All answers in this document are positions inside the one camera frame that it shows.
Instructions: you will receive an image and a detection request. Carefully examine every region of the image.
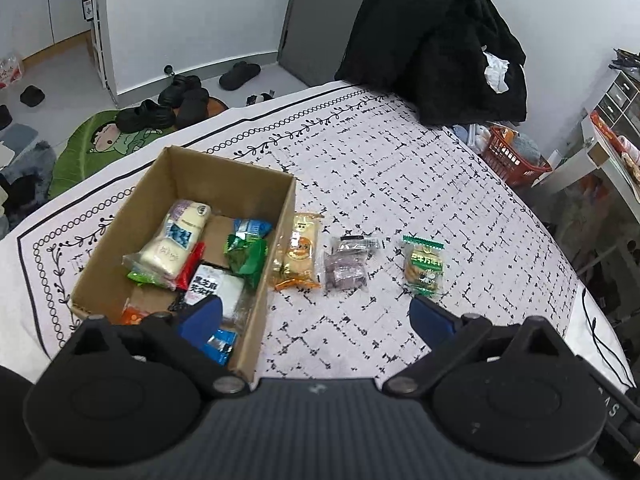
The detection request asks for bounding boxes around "yellow orange biscuit packet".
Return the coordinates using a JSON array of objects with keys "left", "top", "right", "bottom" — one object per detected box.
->
[{"left": 272, "top": 212, "right": 325, "bottom": 291}]

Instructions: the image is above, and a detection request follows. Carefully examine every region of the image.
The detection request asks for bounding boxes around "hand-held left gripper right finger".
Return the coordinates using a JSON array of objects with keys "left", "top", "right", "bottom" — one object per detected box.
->
[{"left": 382, "top": 296, "right": 576, "bottom": 397}]

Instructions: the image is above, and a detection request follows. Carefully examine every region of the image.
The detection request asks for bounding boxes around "black and white snack packet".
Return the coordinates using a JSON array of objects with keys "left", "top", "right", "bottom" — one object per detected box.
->
[{"left": 170, "top": 262, "right": 251, "bottom": 326}]

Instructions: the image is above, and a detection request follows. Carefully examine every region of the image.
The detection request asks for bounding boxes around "red snack packet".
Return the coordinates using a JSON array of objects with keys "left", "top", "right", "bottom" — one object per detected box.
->
[{"left": 175, "top": 242, "right": 207, "bottom": 292}]

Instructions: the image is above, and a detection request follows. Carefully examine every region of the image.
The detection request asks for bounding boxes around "brown cardboard box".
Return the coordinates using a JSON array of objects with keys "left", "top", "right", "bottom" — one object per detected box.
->
[{"left": 69, "top": 145, "right": 298, "bottom": 386}]

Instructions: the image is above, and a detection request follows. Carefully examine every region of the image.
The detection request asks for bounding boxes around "grey fluffy rug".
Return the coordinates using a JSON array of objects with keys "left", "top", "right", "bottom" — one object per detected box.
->
[{"left": 0, "top": 141, "right": 57, "bottom": 231}]

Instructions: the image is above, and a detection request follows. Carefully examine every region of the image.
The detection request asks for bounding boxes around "small blue green snack packet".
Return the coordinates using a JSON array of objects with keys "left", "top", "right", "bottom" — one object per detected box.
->
[{"left": 232, "top": 217, "right": 273, "bottom": 241}]

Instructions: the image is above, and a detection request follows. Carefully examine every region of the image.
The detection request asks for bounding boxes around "green white biscuit packet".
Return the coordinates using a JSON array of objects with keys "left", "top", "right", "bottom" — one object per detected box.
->
[{"left": 402, "top": 235, "right": 446, "bottom": 301}]

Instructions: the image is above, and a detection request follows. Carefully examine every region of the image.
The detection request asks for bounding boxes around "cream bread packet purple print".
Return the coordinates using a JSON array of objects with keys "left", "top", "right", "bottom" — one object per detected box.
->
[{"left": 165, "top": 199, "right": 211, "bottom": 233}]

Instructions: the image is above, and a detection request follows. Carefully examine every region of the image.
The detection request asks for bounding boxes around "orange snack packet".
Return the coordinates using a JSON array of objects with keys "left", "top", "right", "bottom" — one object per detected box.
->
[{"left": 121, "top": 300, "right": 166, "bottom": 326}]

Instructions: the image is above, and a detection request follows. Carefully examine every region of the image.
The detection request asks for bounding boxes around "small dark clear snack packet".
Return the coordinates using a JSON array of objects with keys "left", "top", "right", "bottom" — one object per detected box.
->
[{"left": 336, "top": 235, "right": 383, "bottom": 261}]

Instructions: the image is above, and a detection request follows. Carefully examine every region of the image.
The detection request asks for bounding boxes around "dark green snack packet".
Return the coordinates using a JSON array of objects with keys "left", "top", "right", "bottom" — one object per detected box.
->
[{"left": 223, "top": 234, "right": 268, "bottom": 288}]

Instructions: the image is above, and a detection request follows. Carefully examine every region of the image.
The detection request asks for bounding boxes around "green cartoon floor mat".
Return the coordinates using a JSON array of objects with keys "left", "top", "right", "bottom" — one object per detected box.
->
[{"left": 47, "top": 110, "right": 178, "bottom": 201}]

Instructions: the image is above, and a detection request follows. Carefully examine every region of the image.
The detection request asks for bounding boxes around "blue silver snack packet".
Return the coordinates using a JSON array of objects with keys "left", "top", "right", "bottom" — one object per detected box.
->
[{"left": 205, "top": 329, "right": 240, "bottom": 365}]

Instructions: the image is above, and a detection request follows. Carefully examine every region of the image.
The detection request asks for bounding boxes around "white metal rack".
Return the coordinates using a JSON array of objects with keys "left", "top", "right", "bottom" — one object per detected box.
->
[{"left": 80, "top": 0, "right": 117, "bottom": 96}]

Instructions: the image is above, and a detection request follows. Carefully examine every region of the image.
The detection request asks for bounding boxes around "black jacket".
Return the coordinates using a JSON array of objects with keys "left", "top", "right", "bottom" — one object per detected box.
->
[{"left": 334, "top": 0, "right": 528, "bottom": 126}]

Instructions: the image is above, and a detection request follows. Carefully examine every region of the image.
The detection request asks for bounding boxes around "grey drawer unit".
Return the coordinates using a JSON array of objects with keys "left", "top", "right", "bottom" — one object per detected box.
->
[{"left": 595, "top": 67, "right": 640, "bottom": 128}]

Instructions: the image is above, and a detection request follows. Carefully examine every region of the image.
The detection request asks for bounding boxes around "white crumpled cloth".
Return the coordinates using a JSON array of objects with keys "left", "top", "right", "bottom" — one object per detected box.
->
[{"left": 482, "top": 50, "right": 511, "bottom": 93}]

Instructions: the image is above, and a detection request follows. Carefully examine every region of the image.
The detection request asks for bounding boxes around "light green snack packet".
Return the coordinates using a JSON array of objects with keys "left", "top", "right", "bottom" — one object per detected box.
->
[{"left": 126, "top": 269, "right": 176, "bottom": 288}]

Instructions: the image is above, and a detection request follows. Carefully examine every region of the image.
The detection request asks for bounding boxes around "white desk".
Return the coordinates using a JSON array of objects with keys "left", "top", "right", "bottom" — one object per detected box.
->
[{"left": 530, "top": 115, "right": 640, "bottom": 281}]

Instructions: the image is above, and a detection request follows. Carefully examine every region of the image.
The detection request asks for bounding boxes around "clear plastic bag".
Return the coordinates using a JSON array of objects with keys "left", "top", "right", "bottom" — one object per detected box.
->
[{"left": 0, "top": 52, "right": 25, "bottom": 90}]

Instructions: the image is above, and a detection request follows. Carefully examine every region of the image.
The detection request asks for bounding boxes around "red plastic basket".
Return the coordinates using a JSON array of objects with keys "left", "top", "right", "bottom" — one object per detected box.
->
[{"left": 482, "top": 125, "right": 553, "bottom": 188}]

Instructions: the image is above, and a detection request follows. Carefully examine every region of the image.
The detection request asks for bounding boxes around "cream bread packet blue picture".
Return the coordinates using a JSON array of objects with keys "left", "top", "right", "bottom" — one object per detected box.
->
[{"left": 122, "top": 220, "right": 201, "bottom": 288}]

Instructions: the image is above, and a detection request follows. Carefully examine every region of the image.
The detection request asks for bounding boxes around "black cable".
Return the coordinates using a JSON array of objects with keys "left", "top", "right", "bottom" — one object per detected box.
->
[{"left": 580, "top": 285, "right": 636, "bottom": 386}]

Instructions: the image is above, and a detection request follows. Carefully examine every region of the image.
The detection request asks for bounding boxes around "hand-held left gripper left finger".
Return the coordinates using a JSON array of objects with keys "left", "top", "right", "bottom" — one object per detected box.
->
[{"left": 65, "top": 295, "right": 249, "bottom": 401}]

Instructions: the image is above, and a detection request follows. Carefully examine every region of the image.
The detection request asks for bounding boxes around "purple cake packet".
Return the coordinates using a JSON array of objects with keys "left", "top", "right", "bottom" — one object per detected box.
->
[{"left": 322, "top": 252, "right": 368, "bottom": 292}]

